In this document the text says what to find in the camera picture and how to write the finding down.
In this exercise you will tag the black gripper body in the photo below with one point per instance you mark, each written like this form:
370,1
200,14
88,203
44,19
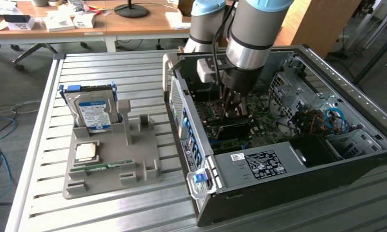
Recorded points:
242,81

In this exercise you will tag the black graphics card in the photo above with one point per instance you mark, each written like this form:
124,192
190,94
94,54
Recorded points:
235,131

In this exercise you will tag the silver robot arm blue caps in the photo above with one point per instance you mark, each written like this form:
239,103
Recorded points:
255,29

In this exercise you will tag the CPU socket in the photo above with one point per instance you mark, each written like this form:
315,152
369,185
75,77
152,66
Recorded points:
214,108

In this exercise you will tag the green motherboard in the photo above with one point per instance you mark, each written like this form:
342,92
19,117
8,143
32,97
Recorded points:
267,125

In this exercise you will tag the blue expansion slot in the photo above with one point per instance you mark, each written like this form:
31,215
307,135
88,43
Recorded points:
214,141

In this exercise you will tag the grey chipset heat sink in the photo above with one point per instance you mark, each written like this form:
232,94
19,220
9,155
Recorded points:
259,142

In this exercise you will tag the silver perforated drive cage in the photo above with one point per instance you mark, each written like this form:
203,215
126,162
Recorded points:
290,101

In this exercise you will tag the grey power supply unit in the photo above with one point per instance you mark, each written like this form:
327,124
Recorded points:
232,174

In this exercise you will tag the white paper stack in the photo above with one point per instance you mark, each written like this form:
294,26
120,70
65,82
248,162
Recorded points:
178,21

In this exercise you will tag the blue case latch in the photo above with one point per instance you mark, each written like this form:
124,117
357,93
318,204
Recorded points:
200,178

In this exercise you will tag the brown cardboard box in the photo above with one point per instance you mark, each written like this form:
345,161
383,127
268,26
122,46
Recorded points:
184,8

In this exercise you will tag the wooden cabinet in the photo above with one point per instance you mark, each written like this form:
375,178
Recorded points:
329,24

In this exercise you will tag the black open PC case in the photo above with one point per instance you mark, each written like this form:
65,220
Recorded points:
276,193

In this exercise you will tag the grey parts rack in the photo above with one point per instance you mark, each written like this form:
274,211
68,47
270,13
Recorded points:
116,149

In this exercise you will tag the silver disk bay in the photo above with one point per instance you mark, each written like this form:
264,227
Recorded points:
358,145

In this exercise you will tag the hard disk blue caddy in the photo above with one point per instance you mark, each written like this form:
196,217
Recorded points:
91,112

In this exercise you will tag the black monitor stand base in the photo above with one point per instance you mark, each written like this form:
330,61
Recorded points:
131,10

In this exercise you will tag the silver CPU chip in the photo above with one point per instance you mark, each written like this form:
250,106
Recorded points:
86,152

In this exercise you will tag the small white labelled box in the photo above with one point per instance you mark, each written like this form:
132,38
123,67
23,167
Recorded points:
83,21

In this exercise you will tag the flat white box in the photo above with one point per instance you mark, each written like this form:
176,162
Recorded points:
59,23

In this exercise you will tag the grey cup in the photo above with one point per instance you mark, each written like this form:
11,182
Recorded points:
39,3

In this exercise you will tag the white box black lid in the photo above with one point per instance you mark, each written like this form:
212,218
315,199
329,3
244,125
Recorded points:
19,23

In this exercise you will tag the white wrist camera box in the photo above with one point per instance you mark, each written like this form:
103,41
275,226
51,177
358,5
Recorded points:
206,71

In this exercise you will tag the wooden desk white frame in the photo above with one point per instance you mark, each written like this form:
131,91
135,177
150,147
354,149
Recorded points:
35,35
142,25

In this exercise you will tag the black metal post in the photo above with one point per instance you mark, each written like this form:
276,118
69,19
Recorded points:
377,50

